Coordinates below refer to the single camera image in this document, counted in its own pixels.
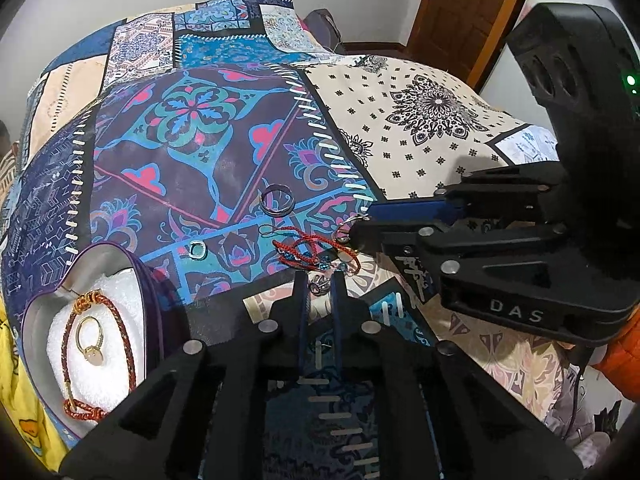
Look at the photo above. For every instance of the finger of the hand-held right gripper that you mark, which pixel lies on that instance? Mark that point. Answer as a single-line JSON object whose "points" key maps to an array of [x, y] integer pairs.
{"points": [[385, 236], [415, 209]]}

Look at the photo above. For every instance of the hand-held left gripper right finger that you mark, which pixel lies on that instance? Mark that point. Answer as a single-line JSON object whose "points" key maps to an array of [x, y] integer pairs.
{"points": [[339, 305]]}

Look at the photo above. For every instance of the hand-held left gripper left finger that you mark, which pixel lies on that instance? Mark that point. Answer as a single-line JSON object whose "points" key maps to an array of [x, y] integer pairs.
{"points": [[299, 305]]}

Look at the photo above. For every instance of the small silver earring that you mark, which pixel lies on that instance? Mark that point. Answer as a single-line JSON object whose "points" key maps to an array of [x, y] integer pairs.
{"points": [[319, 287]]}

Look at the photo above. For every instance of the heart-shaped tin box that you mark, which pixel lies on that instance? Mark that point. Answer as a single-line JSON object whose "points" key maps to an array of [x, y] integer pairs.
{"points": [[55, 280]]}

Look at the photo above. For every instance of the wooden headboard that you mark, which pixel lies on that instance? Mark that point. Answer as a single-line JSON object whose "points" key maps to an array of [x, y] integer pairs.
{"points": [[375, 49]]}

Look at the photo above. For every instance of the wooden door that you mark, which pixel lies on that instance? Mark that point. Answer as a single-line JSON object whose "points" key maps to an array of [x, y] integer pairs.
{"points": [[465, 5]]}

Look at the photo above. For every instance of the patchwork printed blanket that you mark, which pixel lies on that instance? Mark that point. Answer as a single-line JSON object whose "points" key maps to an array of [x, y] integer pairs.
{"points": [[200, 135]]}

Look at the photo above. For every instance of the dark pillow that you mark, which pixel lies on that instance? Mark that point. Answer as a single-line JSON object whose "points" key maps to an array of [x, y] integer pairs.
{"points": [[322, 27]]}

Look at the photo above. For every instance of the white foam insert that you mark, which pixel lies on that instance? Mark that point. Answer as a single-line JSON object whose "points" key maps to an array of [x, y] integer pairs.
{"points": [[100, 355]]}

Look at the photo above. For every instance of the orange cloth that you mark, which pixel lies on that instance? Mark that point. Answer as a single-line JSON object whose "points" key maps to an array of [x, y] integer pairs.
{"points": [[622, 355]]}

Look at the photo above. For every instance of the yellow cloth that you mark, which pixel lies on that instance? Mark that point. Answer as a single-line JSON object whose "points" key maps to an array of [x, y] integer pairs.
{"points": [[25, 410]]}

